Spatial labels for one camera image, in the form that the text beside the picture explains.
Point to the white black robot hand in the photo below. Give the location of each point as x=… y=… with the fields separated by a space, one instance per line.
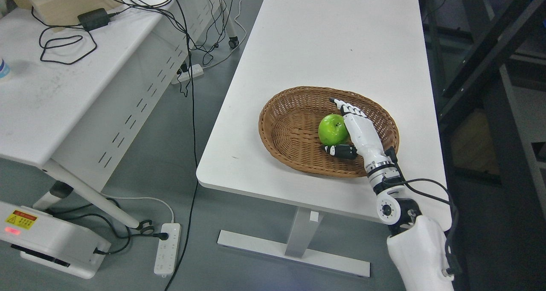
x=363 y=134

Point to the green apple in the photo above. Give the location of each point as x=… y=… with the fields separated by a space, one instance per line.
x=332 y=130

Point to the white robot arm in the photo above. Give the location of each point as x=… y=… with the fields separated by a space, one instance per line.
x=417 y=244

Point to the black metal shelf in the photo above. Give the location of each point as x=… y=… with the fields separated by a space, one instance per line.
x=487 y=63

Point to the brown wicker basket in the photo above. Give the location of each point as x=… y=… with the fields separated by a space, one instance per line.
x=289 y=122

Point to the white standing desk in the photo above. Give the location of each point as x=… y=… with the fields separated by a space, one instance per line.
x=374 y=48

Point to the white power strip far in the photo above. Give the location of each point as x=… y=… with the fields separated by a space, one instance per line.
x=192 y=72

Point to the white power strip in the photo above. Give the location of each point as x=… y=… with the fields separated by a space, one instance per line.
x=192 y=72
x=168 y=247

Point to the white power strip near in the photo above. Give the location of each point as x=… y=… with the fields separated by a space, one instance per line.
x=168 y=247

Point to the white folding table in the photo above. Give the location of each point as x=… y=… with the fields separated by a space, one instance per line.
x=75 y=119

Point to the black power adapter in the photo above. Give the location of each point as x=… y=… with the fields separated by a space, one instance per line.
x=94 y=19

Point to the white machine with warning label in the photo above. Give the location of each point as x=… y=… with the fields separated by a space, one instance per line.
x=52 y=242

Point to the cardboard box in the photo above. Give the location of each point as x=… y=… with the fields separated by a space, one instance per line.
x=68 y=1

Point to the paper cup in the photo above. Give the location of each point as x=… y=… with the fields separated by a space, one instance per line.
x=5 y=70

